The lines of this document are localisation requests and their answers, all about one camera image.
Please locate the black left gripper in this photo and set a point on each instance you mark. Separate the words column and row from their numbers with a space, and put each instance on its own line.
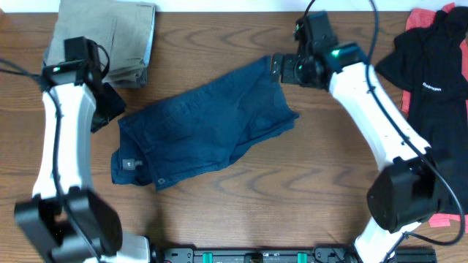
column 120, row 107

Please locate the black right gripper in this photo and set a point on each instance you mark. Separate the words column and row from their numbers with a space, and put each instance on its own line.
column 288, row 76

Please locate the navy blue shorts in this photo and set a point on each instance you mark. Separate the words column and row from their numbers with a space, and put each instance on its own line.
column 203, row 130

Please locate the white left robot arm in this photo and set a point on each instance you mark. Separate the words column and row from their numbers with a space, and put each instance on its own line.
column 65, row 220

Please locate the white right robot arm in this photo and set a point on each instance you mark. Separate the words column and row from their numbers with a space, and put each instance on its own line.
column 410, row 187

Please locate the folded grey garment underneath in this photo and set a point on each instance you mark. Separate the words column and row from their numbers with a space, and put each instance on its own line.
column 128, row 66

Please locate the folded khaki shorts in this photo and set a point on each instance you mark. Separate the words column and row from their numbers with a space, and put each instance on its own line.
column 108, row 23

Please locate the red garment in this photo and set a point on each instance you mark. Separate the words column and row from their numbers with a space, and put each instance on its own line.
column 423, row 18

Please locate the black t-shirt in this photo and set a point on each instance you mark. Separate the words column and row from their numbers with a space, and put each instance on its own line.
column 427, row 62

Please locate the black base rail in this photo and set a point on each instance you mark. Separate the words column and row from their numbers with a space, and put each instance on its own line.
column 315, row 255

